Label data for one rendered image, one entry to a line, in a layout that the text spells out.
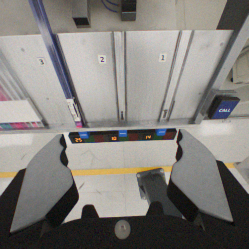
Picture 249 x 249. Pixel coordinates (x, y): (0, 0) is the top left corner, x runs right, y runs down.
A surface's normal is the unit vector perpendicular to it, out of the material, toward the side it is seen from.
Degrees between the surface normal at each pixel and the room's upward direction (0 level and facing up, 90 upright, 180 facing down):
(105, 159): 0
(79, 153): 0
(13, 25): 0
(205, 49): 43
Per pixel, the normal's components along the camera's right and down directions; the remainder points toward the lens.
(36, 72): 0.04, 0.68
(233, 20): -1.00, 0.04
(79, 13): 0.01, 0.00
